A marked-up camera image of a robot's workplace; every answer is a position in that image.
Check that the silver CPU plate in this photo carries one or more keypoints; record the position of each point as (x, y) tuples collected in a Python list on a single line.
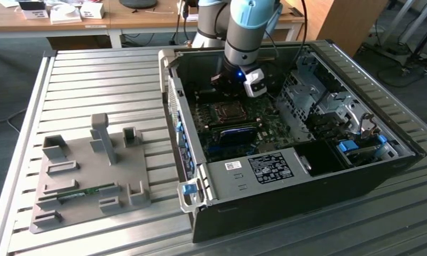
[(233, 110)]

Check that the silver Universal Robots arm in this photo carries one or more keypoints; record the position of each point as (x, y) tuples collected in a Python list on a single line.
[(244, 45)]

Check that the CPU socket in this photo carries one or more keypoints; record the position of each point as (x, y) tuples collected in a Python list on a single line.
[(249, 113)]

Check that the blue slot retainer clip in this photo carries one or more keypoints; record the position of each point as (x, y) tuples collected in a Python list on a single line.
[(180, 127)]

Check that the metal drive cage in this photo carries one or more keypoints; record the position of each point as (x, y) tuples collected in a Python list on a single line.
[(301, 92)]

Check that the green motherboard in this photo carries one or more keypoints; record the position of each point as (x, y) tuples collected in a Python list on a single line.
[(274, 125)]

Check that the black graphics card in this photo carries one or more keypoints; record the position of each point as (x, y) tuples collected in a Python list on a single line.
[(238, 137)]

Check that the wooden desk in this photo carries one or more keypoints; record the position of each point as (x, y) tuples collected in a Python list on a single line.
[(146, 20), (7, 22)]

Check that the silver power supply unit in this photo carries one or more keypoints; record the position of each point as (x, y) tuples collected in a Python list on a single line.
[(232, 186)]

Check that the dark round object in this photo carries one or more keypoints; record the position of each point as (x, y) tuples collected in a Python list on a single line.
[(140, 3)]

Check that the wooden cabinet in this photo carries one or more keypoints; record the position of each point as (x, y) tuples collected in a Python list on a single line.
[(349, 24)]

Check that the blue disk carrier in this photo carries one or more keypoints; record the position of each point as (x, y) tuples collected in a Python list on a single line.
[(348, 147)]

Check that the white label box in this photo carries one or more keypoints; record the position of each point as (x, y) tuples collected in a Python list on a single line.
[(91, 12), (35, 14)]

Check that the blue plastic latch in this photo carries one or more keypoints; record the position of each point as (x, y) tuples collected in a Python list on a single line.
[(383, 140)]

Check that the metal disk bay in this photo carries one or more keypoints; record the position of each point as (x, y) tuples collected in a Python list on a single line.
[(375, 157)]

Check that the grey parts rack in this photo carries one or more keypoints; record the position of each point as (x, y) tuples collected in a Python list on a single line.
[(89, 165)]

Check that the black open PC case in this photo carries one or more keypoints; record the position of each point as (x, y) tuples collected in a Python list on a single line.
[(289, 213)]

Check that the white round holder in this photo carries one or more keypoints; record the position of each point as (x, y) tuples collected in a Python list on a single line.
[(66, 16)]

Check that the green RAM stick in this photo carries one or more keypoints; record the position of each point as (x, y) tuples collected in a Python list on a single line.
[(91, 191)]

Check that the black device on box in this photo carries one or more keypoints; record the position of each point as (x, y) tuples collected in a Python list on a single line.
[(33, 5)]

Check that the small grey wrist camera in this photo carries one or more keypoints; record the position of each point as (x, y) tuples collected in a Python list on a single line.
[(216, 79)]

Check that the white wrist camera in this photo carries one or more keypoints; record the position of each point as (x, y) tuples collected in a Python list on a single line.
[(256, 82)]

